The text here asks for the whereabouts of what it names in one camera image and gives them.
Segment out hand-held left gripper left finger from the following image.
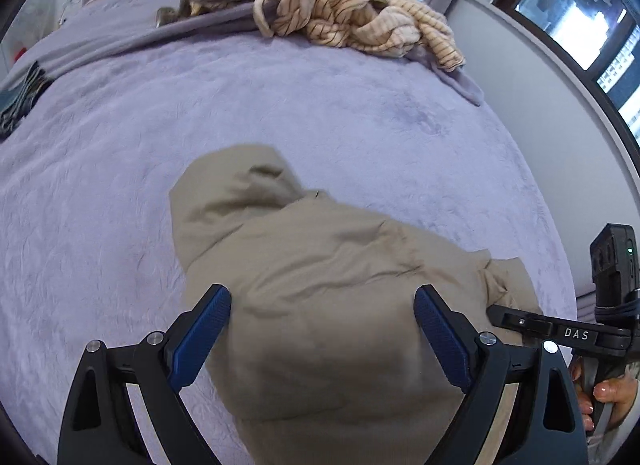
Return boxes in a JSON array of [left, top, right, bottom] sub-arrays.
[[57, 284, 232, 465]]

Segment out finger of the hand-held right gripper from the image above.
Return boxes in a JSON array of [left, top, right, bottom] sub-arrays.
[[486, 305, 557, 342]]

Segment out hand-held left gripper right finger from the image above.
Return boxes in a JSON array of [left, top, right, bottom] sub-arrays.
[[414, 284, 590, 465]]

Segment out beige puffer jacket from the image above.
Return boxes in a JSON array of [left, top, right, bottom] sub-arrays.
[[169, 144, 546, 465]]

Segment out person's right hand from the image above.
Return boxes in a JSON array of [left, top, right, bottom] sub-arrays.
[[569, 357, 640, 444]]

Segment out purple fleece bed blanket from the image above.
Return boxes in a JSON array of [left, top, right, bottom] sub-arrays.
[[0, 20, 581, 465]]

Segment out dark framed window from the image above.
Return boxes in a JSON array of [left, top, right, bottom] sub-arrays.
[[491, 0, 640, 148]]

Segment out folded blue jeans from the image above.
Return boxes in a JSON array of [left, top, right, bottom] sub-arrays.
[[0, 61, 54, 142]]

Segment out smooth grey purple blanket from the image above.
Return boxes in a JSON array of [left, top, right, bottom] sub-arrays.
[[0, 0, 485, 107]]

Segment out cream striped garment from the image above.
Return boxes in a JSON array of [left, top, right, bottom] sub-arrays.
[[252, 0, 467, 72]]

